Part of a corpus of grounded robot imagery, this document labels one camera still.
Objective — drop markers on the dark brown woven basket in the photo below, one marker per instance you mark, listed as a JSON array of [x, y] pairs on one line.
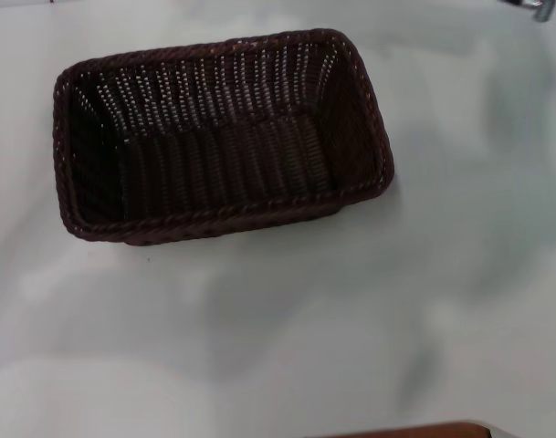
[[223, 155]]

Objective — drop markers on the brown wooden panel edge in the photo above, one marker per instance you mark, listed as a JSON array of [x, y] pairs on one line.
[[414, 431]]

